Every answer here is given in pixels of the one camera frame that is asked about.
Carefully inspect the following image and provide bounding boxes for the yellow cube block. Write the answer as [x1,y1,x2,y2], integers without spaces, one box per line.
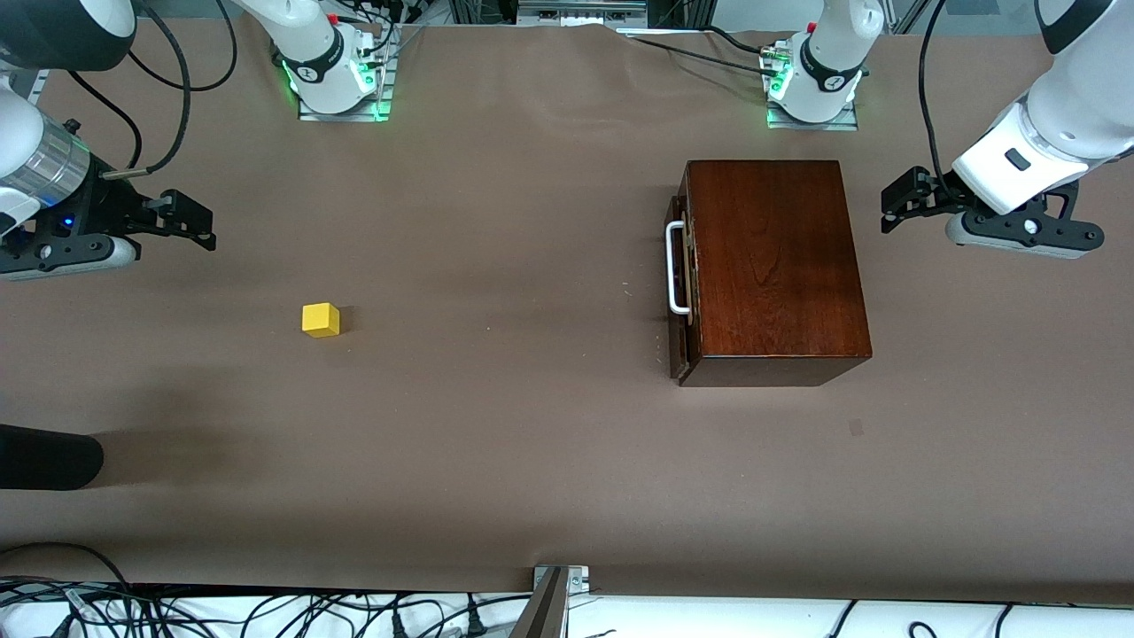
[301,302,342,338]

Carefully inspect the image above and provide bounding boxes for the wooden drawer with white handle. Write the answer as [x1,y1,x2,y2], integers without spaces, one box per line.
[664,168,703,387]

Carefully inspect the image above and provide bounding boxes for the dark brown wooden cabinet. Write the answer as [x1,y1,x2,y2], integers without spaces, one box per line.
[678,159,874,388]

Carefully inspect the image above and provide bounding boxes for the black cylindrical object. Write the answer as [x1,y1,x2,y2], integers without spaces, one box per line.
[0,424,105,491]

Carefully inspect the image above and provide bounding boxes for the brown paper table cover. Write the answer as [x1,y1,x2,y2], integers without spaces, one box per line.
[0,22,1134,608]

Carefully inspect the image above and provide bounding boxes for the silver equipment box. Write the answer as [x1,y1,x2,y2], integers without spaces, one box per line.
[518,0,648,26]

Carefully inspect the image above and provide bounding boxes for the black cable with metal plug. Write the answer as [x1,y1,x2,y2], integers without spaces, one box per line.
[100,0,192,181]

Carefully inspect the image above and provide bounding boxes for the thin black looping cable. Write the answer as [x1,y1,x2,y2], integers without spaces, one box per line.
[67,0,238,171]

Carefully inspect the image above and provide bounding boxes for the grey frame strut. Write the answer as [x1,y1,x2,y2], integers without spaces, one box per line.
[889,0,933,36]

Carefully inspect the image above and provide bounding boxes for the black cable on table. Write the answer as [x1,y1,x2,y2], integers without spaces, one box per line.
[687,25,781,58]
[631,35,781,76]

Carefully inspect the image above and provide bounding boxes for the bundled black cables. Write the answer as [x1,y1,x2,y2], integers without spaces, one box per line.
[341,0,426,63]

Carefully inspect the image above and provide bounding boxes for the black arcing cable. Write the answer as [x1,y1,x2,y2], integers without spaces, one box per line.
[0,542,134,621]

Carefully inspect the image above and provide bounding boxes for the tangled black cables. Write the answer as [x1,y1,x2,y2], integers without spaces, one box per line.
[0,580,532,638]

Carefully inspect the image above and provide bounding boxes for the silver metal bracket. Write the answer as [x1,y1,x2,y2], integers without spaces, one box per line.
[532,565,590,595]

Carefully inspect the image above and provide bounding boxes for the dark aluminium profile post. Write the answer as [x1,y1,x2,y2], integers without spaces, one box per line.
[509,567,568,638]

